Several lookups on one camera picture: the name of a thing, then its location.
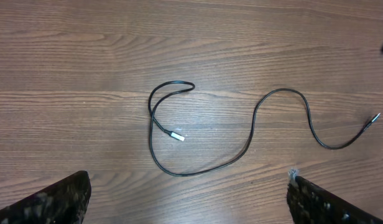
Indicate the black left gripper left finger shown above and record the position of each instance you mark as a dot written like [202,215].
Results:
[64,202]

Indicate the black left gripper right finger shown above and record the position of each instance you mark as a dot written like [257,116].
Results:
[308,203]

